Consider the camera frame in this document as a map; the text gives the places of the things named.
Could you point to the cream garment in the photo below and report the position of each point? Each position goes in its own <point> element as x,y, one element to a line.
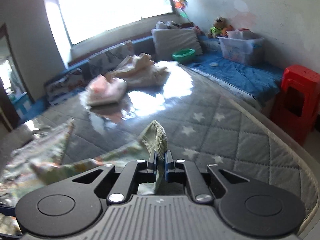
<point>142,70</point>

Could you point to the green plastic basin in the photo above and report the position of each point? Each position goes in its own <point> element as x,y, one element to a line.
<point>184,55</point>

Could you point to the large butterfly print cushion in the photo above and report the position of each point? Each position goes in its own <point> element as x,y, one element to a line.
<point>107,57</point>

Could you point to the blue cabinet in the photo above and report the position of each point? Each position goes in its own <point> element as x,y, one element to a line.
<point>23,105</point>

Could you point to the green patterned garment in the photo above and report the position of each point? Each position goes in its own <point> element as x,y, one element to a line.
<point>50,155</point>

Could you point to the orange stuffed toy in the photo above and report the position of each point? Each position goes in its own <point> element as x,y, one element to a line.
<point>228,28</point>

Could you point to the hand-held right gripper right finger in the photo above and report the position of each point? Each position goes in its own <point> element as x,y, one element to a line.
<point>168,167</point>

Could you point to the white plush toy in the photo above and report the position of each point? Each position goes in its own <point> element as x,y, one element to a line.
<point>166,25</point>

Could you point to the blue sofa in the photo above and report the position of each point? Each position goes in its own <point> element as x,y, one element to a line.
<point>237,75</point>

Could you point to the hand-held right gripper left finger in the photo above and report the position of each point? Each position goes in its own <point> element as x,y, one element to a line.
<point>152,167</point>

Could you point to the stuffed toy in green clothes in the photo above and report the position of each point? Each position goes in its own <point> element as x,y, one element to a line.
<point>217,28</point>

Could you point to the window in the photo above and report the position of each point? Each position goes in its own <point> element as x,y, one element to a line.
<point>112,7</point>

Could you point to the wooden door frame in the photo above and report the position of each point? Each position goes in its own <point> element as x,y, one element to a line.
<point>6,80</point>

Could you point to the grey star quilted table cover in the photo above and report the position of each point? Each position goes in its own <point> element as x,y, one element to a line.
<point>212,135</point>

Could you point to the pink folded garment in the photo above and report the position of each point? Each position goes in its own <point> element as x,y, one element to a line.
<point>105,91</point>

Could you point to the grey pillow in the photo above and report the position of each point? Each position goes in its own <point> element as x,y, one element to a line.
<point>175,42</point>

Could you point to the colourful pinwheel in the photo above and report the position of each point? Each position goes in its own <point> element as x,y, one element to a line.
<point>180,3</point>

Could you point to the red plastic stool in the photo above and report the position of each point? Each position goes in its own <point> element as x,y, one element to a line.
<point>297,100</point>

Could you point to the clear plastic storage box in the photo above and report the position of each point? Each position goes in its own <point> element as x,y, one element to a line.
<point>240,48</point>

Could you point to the small white item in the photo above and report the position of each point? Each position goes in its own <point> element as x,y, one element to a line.
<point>213,64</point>

